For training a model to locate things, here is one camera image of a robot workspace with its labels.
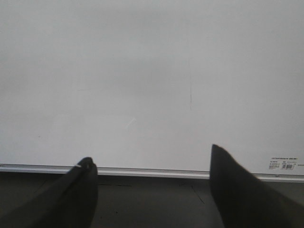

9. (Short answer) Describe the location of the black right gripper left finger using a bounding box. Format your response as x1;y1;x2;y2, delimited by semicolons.
0;157;98;228

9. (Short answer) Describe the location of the white product label sticker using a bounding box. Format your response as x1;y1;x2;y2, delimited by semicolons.
268;156;304;171

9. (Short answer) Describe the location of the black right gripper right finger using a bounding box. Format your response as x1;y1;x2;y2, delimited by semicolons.
209;144;304;228

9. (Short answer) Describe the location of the white whiteboard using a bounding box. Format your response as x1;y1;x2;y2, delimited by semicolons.
0;0;304;182

